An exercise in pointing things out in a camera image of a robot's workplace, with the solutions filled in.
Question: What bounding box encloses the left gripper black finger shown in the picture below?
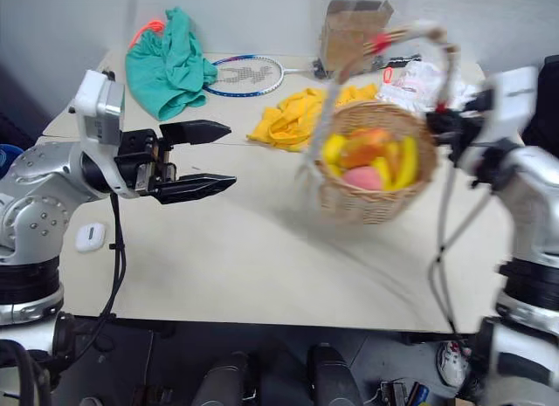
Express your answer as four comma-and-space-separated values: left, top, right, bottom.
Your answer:
158, 120, 232, 147
154, 173, 238, 206

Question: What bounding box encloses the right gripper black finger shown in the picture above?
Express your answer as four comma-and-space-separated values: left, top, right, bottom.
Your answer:
431, 130, 464, 156
424, 108, 459, 131

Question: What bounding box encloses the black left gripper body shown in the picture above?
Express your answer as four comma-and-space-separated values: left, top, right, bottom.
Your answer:
113, 127, 179, 201

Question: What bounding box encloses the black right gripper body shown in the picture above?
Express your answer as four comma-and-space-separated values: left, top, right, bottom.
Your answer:
452, 91, 493, 165

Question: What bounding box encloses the wicker basket with handle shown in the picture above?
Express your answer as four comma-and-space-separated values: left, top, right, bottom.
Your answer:
294, 20, 460, 226

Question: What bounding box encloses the yellow banana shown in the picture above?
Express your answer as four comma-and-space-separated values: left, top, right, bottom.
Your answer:
383, 136, 421, 192

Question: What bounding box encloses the white plastic bag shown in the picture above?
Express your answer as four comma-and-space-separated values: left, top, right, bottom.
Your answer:
378, 59, 478, 114

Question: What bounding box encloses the green cloth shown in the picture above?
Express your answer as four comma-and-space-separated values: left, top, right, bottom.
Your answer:
125, 5, 219, 122

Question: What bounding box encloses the blue white badminton racket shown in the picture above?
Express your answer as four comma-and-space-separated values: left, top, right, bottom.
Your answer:
202, 53, 325, 97

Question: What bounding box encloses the orange red apple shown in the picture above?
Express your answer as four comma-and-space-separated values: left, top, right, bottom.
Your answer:
339, 127, 395, 170

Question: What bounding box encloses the small white oval device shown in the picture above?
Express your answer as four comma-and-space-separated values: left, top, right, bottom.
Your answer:
74, 222, 107, 253

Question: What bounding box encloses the pink peach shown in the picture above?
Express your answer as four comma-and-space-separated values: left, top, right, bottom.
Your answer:
342, 167, 382, 192

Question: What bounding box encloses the yellow cloth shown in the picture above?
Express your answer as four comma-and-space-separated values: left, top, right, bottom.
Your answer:
245, 83, 379, 154

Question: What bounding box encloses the yellow lemon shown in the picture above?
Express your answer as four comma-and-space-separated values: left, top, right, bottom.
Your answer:
321, 134, 351, 176

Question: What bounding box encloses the brown cardboard box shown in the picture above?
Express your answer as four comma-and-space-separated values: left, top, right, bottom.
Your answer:
320, 0, 395, 77

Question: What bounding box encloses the blue object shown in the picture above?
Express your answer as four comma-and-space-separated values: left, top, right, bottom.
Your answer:
0, 142, 24, 178

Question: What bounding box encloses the dark rounded shape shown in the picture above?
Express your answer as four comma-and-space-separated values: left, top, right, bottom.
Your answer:
190, 350, 251, 406
307, 343, 364, 406

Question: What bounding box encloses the white sneaker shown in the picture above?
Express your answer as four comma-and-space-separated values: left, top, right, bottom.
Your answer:
436, 340, 471, 389

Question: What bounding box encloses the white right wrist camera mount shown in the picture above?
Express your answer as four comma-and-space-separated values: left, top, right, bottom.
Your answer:
477, 66, 542, 163

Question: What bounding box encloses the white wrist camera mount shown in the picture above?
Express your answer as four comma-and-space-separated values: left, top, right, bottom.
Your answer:
477, 66, 542, 163
68, 69, 127, 163

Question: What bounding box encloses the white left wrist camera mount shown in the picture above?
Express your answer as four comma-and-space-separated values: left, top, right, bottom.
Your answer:
68, 69, 127, 163

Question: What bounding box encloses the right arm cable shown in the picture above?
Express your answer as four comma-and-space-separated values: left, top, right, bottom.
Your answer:
429, 159, 497, 337

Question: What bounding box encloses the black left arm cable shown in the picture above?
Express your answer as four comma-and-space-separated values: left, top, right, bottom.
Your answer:
98, 192, 128, 322

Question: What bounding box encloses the thick black hose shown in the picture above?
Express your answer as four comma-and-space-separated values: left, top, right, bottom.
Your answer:
0, 339, 52, 406

